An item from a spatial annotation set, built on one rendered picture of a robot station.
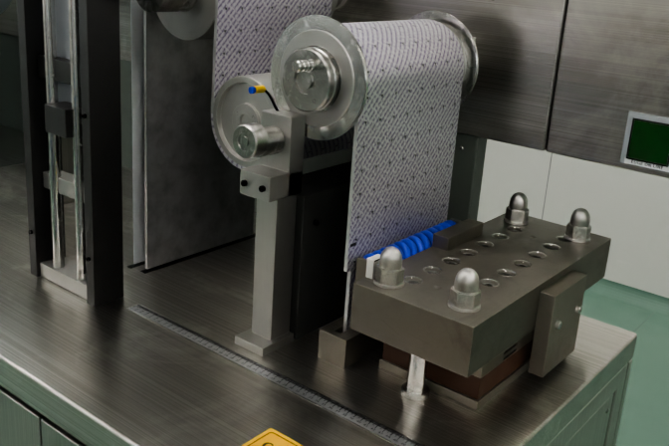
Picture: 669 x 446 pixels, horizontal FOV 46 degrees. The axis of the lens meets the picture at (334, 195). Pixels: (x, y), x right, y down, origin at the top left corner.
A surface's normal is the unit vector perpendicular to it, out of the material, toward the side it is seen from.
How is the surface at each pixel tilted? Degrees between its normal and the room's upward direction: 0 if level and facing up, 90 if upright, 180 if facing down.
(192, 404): 0
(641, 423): 0
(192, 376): 0
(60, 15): 90
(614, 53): 90
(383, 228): 90
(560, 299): 90
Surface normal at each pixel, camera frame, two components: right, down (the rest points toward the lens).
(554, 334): 0.78, 0.23
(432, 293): 0.07, -0.95
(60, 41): -0.62, 0.19
